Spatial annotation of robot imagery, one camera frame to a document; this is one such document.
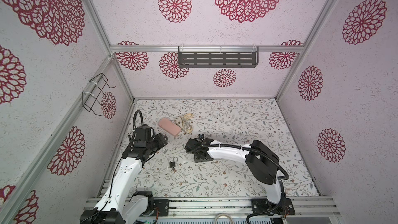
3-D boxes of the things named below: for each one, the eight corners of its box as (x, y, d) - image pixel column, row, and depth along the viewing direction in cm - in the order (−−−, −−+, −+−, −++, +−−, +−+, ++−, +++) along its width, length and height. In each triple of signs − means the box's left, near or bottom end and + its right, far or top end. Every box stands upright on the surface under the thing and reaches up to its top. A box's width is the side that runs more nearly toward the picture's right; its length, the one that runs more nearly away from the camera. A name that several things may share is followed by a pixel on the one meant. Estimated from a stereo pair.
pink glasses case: (156, 125, 107) (156, 123, 106) (164, 118, 111) (164, 116, 109) (176, 138, 101) (175, 136, 99) (183, 130, 105) (183, 128, 103)
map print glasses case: (184, 136, 102) (184, 133, 99) (174, 121, 109) (174, 118, 106) (200, 128, 106) (200, 125, 103) (190, 114, 113) (190, 111, 111)
